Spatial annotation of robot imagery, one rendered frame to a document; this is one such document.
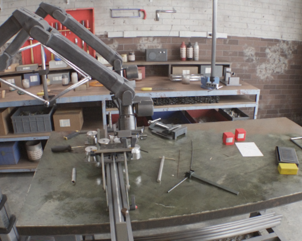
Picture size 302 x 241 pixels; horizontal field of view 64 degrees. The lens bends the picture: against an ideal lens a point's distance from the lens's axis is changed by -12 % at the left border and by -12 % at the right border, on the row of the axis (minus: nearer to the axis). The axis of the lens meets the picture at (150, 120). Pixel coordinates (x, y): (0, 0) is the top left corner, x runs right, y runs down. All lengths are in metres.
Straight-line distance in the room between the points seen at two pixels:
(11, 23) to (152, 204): 0.76
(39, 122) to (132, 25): 1.51
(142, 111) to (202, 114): 2.26
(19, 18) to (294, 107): 3.99
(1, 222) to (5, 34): 1.03
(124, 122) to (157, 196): 0.29
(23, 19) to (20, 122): 1.90
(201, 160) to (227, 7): 2.58
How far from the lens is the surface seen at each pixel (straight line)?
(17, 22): 0.92
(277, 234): 1.90
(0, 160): 2.98
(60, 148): 1.30
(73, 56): 0.91
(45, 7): 1.34
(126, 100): 0.96
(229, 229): 1.82
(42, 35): 0.88
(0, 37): 0.95
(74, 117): 2.59
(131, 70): 1.37
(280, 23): 3.93
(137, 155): 1.09
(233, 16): 3.54
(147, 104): 1.00
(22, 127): 2.73
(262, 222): 1.92
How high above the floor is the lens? 1.46
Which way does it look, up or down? 21 degrees down
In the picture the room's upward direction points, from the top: straight up
